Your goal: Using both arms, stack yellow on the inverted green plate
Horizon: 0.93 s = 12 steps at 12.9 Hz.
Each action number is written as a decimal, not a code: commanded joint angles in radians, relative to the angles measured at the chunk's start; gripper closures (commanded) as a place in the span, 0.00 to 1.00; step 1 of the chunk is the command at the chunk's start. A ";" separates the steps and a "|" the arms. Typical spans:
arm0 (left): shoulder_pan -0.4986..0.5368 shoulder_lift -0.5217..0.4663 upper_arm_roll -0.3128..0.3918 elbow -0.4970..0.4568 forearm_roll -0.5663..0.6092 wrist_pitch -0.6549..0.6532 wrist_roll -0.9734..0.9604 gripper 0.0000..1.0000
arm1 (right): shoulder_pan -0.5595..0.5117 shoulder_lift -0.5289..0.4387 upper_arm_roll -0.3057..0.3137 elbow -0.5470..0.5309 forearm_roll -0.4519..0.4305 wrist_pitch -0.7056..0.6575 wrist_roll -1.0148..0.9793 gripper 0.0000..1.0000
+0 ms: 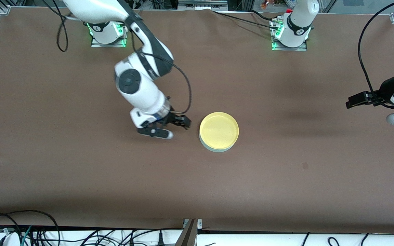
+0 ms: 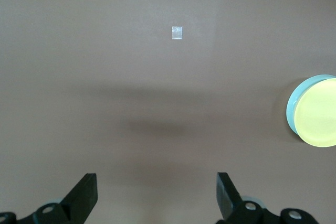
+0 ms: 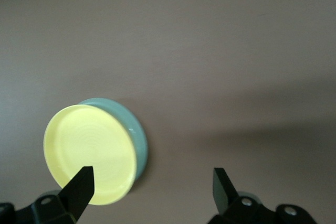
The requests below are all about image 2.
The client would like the small clear tape piece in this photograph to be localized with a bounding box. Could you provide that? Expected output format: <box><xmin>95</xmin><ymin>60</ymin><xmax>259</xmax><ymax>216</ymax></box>
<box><xmin>171</xmin><ymin>25</ymin><xmax>184</xmax><ymax>41</ymax></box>

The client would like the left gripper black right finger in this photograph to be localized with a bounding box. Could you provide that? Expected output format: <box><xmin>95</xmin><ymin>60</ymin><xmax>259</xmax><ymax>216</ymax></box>
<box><xmin>216</xmin><ymin>172</ymin><xmax>319</xmax><ymax>224</ymax></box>

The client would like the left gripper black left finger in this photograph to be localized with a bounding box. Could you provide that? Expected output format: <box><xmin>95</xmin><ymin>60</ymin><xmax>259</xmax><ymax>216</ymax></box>
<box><xmin>0</xmin><ymin>173</ymin><xmax>99</xmax><ymax>224</ymax></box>

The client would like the yellow plastic plate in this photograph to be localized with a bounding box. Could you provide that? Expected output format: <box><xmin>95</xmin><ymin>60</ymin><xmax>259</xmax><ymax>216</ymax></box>
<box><xmin>293</xmin><ymin>77</ymin><xmax>336</xmax><ymax>148</ymax></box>

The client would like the pale green plastic plate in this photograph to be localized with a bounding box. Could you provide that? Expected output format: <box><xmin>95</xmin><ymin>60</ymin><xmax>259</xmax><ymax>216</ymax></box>
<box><xmin>285</xmin><ymin>74</ymin><xmax>336</xmax><ymax>138</ymax></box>

